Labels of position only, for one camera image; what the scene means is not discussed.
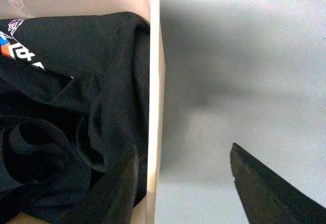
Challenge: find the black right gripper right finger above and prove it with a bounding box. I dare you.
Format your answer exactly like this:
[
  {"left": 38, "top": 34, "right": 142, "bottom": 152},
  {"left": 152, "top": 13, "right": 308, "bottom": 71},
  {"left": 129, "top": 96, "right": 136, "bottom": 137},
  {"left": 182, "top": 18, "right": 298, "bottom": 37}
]
[{"left": 230, "top": 143, "right": 325, "bottom": 223}]

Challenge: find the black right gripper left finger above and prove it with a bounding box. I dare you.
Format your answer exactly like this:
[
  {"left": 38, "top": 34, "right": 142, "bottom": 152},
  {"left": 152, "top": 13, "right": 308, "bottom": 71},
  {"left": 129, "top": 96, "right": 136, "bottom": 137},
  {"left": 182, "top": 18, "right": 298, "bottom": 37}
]
[{"left": 84, "top": 147, "right": 139, "bottom": 223}]

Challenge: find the white plastic laundry hamper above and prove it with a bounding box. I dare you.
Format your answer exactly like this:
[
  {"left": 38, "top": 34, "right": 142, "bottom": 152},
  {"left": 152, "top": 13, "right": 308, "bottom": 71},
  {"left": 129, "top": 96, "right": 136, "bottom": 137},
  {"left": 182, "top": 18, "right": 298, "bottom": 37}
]
[{"left": 1, "top": 0, "right": 164, "bottom": 223}]

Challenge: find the black printed t-shirt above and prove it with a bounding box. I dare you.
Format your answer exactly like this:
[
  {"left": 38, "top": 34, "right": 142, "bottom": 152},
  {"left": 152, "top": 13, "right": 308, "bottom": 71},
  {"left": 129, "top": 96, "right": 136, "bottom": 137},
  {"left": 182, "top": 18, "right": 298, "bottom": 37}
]
[{"left": 1, "top": 12, "right": 150, "bottom": 223}]

